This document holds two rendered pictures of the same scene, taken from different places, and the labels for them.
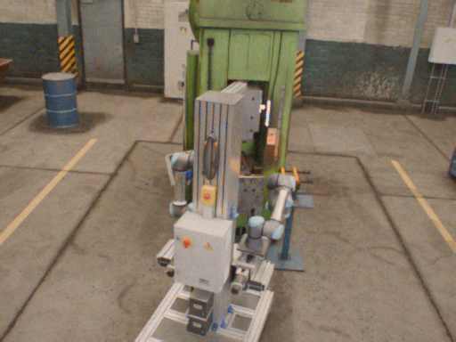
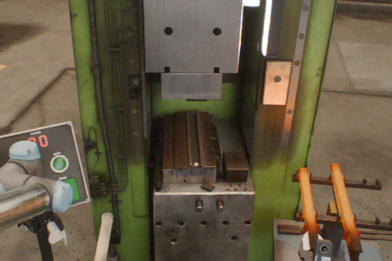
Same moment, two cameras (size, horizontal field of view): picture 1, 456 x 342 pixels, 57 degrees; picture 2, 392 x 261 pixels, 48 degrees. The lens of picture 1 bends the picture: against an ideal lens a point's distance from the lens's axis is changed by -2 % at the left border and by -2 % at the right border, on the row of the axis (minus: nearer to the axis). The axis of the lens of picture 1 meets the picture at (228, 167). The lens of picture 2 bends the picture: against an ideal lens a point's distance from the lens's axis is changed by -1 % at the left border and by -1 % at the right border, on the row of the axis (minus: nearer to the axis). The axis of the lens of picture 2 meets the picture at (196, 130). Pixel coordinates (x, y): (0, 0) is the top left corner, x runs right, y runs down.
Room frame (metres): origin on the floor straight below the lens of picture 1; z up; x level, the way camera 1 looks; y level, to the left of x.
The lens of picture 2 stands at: (2.52, -0.26, 1.94)
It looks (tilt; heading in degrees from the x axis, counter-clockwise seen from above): 31 degrees down; 6
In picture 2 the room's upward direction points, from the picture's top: 2 degrees clockwise
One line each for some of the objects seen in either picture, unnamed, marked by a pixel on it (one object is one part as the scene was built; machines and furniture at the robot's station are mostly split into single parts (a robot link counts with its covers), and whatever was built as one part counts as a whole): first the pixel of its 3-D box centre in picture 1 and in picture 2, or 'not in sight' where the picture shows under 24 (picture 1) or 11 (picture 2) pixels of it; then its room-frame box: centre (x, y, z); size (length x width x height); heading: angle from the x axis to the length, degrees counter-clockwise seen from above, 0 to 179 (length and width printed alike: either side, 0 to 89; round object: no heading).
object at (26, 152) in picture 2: not in sight; (26, 163); (3.45, 0.29, 1.23); 0.09 x 0.08 x 0.11; 171
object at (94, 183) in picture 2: not in sight; (97, 187); (3.89, 0.27, 0.80); 0.06 x 0.03 x 0.14; 99
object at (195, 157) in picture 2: not in sight; (193, 136); (4.04, -0.11, 0.99); 0.42 x 0.05 x 0.01; 9
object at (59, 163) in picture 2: not in sight; (59, 163); (3.65, 0.29, 1.09); 0.05 x 0.03 x 0.04; 99
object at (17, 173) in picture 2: not in sight; (10, 186); (3.35, 0.29, 1.23); 0.11 x 0.11 x 0.08; 81
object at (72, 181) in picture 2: not in sight; (65, 191); (3.61, 0.27, 1.01); 0.07 x 0.05 x 0.07; 124
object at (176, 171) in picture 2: (237, 161); (187, 143); (4.04, -0.09, 0.96); 0.42 x 0.20 x 0.09; 9
